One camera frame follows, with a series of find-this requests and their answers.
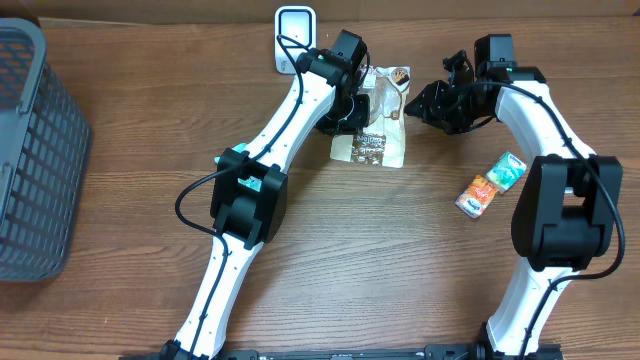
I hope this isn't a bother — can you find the teal tissue pack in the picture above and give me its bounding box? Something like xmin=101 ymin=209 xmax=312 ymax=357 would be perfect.
xmin=485 ymin=152 xmax=527 ymax=194

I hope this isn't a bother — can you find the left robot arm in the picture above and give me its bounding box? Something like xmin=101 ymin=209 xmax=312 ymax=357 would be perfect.
xmin=157 ymin=30 xmax=370 ymax=359

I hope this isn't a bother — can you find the white barcode scanner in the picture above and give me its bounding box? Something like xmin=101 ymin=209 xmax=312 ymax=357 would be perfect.
xmin=274 ymin=5 xmax=317 ymax=74

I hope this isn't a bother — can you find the beige dried food pouch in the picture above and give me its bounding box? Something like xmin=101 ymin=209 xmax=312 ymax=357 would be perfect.
xmin=330 ymin=66 xmax=411 ymax=168

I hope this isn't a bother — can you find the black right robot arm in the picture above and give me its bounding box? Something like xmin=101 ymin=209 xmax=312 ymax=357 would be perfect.
xmin=404 ymin=34 xmax=625 ymax=359

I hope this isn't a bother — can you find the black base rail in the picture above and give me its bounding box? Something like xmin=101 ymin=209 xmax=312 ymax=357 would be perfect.
xmin=119 ymin=341 xmax=564 ymax=360

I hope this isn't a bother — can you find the teal snack wrapper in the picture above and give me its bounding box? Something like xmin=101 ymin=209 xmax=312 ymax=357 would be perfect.
xmin=214 ymin=156 xmax=262 ymax=192

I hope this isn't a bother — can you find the grey plastic mesh basket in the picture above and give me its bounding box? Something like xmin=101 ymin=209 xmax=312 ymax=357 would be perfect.
xmin=1 ymin=18 xmax=93 ymax=282

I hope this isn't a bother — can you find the orange tissue pack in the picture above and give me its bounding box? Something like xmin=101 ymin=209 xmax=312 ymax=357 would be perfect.
xmin=455 ymin=175 xmax=498 ymax=219

